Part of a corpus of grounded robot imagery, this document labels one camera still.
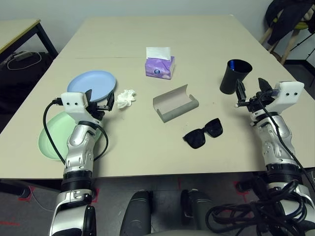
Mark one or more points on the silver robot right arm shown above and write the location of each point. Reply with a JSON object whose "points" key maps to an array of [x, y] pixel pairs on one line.
{"points": [[278, 147]]}

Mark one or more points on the beige side table black frame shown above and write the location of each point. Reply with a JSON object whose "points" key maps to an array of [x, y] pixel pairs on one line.
{"points": [[14, 32]]}

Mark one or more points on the green plate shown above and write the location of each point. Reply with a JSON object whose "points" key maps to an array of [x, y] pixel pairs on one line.
{"points": [[54, 137]]}

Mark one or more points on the purple tissue box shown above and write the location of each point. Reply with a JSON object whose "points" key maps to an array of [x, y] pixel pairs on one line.
{"points": [[157, 70]]}

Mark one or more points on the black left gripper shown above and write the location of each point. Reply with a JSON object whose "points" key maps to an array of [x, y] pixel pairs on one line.
{"points": [[94, 111]]}

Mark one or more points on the white marker blue cap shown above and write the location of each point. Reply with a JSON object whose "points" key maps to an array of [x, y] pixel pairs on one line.
{"points": [[232, 65]]}

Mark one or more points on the grey robot right leg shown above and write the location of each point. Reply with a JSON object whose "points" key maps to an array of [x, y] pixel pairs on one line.
{"points": [[197, 204]]}

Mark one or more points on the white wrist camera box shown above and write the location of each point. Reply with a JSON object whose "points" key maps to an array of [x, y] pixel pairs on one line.
{"points": [[72, 102], [289, 92]]}

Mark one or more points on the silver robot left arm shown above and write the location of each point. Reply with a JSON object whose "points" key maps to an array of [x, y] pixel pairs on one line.
{"points": [[78, 147]]}

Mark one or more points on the yellow-green stool cushion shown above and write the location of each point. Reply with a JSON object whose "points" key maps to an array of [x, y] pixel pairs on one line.
{"points": [[301, 25]]}

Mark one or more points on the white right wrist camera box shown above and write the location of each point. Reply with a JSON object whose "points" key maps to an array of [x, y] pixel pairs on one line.
{"points": [[289, 92]]}

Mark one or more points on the grey robot left leg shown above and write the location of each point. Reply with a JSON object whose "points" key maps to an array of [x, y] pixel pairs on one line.
{"points": [[137, 214]]}

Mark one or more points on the blue plate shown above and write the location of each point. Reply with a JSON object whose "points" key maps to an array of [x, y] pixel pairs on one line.
{"points": [[93, 81]]}

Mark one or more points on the black jacket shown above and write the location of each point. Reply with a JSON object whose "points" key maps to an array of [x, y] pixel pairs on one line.
{"points": [[283, 14]]}

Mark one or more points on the black cup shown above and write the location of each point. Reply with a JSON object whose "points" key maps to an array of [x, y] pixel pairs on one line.
{"points": [[229, 83]]}

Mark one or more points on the wooden stool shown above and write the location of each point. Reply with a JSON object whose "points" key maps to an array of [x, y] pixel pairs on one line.
{"points": [[288, 48]]}

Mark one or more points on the white tissue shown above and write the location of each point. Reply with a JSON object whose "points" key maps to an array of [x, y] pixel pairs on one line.
{"points": [[125, 98]]}

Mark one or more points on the grey robot leg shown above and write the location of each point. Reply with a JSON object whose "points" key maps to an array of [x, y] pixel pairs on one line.
{"points": [[197, 204], [137, 214]]}

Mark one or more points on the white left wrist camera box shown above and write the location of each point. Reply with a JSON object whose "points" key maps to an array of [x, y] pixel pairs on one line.
{"points": [[72, 102]]}

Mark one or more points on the black sunglasses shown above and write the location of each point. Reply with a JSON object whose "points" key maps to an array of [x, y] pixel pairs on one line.
{"points": [[197, 140]]}

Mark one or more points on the grey glasses case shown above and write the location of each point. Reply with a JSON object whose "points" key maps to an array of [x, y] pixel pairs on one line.
{"points": [[172, 108]]}

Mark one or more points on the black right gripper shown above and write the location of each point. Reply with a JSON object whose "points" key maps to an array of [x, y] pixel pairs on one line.
{"points": [[257, 102]]}

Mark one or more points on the grey power adapter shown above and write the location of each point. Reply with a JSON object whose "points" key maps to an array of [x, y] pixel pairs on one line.
{"points": [[21, 55]]}

